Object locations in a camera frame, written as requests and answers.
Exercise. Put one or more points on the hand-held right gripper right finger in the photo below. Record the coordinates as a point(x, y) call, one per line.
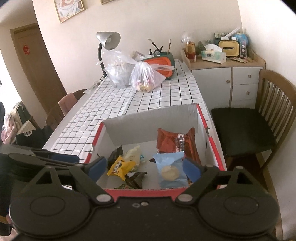
point(192, 170)

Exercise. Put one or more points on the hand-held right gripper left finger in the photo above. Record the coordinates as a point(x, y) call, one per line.
point(98, 168)

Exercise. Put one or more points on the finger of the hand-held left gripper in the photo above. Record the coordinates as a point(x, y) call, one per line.
point(66, 158)
point(67, 165)

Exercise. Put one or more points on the dark brown snack packet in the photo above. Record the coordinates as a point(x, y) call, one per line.
point(136, 179)
point(114, 156)

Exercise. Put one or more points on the light blue cookie packet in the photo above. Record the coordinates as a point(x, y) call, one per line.
point(166, 162)

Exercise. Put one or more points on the green round snack packet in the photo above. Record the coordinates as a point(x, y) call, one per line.
point(123, 185)

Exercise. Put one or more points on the pale yellow snack packet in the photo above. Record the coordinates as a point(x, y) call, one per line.
point(133, 155)

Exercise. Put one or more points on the reddish brown snack bag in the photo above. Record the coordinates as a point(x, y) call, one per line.
point(168, 141)

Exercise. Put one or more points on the blue candy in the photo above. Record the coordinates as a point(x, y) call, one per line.
point(142, 157)

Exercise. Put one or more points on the red cardboard box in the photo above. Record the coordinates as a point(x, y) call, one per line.
point(150, 125)

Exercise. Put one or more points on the black bag with white logo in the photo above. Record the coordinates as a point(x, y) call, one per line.
point(39, 138)

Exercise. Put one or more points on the brown wooden chair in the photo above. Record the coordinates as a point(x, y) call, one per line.
point(52, 118)

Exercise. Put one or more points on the pink cloth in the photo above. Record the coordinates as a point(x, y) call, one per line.
point(67, 103)

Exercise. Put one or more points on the wooden chair with dark seat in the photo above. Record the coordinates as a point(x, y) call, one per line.
point(242, 129)

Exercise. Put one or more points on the black checked white tablecloth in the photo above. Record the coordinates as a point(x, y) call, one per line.
point(138, 97)

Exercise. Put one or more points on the white wooden cabinet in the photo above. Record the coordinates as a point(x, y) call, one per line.
point(212, 78)

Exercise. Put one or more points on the brown wooden door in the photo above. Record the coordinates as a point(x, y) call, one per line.
point(34, 69)

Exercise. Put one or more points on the large clear plastic bag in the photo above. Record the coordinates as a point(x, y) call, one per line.
point(118, 69)

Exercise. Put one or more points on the small clear plastic bag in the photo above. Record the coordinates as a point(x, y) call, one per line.
point(143, 76)

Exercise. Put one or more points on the orange lidded container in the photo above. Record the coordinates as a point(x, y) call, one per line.
point(159, 62)

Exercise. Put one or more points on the red door decoration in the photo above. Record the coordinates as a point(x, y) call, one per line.
point(26, 50)

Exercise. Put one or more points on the green tissue box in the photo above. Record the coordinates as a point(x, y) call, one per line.
point(212, 56)

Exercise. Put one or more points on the amber glass bottle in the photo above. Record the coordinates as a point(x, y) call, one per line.
point(190, 52)

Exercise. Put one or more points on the black brush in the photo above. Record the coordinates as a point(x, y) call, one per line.
point(153, 45)
point(170, 46)

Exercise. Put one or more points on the silver desk lamp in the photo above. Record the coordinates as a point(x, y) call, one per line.
point(108, 39)

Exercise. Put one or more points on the clear glass jar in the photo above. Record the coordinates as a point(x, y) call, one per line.
point(187, 36)

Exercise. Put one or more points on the blue globe ornament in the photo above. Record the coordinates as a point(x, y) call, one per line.
point(242, 38)

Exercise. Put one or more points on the white tube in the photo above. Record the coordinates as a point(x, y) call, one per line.
point(231, 32)

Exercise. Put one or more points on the framed food picture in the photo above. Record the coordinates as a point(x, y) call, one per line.
point(69, 9)

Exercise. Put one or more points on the framed family picture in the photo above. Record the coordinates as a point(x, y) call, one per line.
point(107, 1)

